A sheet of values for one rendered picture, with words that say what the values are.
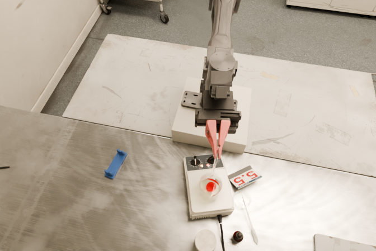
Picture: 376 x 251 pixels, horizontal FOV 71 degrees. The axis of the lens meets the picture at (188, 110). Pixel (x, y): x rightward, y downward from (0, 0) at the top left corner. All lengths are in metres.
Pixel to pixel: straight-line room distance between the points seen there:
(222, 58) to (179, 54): 0.65
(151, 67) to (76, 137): 0.42
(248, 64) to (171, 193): 0.65
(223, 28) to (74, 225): 0.72
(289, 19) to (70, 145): 2.52
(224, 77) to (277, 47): 2.16
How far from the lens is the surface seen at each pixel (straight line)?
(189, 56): 1.21
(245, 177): 0.91
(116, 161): 0.96
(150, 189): 0.91
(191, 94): 0.98
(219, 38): 0.71
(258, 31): 2.81
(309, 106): 1.15
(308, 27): 3.01
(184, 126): 0.90
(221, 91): 0.53
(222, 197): 0.81
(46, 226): 0.98
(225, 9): 0.76
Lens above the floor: 1.77
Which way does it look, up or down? 57 degrees down
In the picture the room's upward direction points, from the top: straight up
